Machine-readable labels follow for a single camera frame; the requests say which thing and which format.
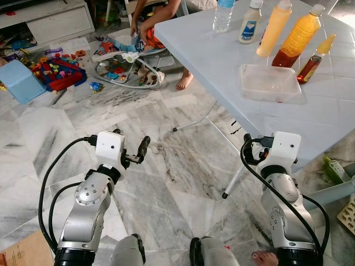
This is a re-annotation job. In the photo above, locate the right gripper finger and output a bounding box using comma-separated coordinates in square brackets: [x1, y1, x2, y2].
[243, 135, 260, 165]

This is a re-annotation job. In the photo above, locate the green power strip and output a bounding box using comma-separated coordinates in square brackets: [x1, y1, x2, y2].
[323, 156, 351, 184]

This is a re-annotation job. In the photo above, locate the clear plastic food container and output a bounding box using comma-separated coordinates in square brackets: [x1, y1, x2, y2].
[240, 64, 302, 105]

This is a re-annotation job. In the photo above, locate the baby bouncer seat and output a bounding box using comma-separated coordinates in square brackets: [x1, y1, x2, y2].
[92, 34, 167, 90]

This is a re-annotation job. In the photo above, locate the pale blue plastic folding table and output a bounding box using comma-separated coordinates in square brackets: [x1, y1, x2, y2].
[154, 0, 355, 199]

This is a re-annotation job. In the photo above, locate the grey left robot leg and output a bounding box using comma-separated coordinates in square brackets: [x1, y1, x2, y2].
[110, 234, 146, 266]

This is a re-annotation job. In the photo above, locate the yellow patterned board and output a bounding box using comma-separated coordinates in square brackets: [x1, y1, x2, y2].
[336, 197, 355, 234]

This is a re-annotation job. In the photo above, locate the bare person foot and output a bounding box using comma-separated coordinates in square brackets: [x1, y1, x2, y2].
[252, 250, 279, 266]

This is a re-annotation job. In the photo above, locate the small amber sauce bottle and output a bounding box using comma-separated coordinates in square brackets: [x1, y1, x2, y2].
[296, 33, 337, 84]

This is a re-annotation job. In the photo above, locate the light blue plastic box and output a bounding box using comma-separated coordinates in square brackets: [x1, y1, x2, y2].
[0, 59, 47, 104]

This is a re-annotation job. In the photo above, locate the seated person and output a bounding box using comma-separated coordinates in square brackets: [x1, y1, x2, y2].
[130, 0, 196, 91]

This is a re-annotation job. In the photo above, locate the large orange drink bottle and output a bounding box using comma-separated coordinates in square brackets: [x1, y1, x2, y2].
[271, 4, 326, 69]

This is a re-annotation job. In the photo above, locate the white mayonnaise bottle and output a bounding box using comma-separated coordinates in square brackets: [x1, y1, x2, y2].
[239, 0, 264, 44]

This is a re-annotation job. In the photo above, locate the pale orange juice bottle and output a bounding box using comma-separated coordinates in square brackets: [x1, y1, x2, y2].
[256, 0, 293, 58]

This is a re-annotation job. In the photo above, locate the white low cabinet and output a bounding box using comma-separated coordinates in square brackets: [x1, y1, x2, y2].
[0, 0, 95, 52]

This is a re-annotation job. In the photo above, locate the clear water bottle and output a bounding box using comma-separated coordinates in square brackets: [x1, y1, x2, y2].
[213, 0, 236, 33]

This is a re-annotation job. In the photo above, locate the brown cardboard piece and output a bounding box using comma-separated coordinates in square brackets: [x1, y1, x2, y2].
[0, 230, 56, 266]

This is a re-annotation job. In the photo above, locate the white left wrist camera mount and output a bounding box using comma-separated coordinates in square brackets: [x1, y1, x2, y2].
[95, 132, 124, 167]

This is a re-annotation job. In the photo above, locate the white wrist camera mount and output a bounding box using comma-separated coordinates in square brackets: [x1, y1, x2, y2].
[95, 132, 124, 167]
[268, 131, 302, 171]

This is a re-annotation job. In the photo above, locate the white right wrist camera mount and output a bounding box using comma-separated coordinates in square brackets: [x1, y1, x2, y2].
[268, 131, 302, 171]

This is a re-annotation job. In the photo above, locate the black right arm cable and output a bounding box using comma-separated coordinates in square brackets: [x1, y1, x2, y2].
[240, 136, 332, 257]

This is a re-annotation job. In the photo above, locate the short black left arm cable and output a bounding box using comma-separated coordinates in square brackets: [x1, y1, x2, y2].
[48, 182, 88, 247]

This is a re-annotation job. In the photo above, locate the long black left arm cable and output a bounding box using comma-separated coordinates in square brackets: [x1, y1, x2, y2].
[38, 136, 106, 253]

